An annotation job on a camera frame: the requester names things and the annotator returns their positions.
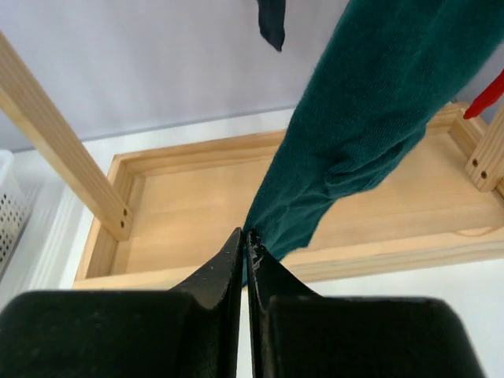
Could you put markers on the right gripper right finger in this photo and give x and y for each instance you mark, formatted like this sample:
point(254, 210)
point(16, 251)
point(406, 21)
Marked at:
point(295, 332)

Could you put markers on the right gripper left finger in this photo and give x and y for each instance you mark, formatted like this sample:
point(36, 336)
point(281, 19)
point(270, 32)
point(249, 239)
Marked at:
point(190, 330)

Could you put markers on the dark green sock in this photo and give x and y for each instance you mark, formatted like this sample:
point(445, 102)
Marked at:
point(388, 68)

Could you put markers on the red christmas sock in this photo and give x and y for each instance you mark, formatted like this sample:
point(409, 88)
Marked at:
point(488, 97)

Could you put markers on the wooden drying rack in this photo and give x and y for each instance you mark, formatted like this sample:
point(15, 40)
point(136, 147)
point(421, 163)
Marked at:
point(159, 214)

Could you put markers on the white plastic basket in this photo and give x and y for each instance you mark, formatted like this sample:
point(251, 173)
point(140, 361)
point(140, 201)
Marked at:
point(15, 209)

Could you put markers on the dark navy sock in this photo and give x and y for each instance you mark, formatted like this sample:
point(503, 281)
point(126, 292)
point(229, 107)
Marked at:
point(271, 14)

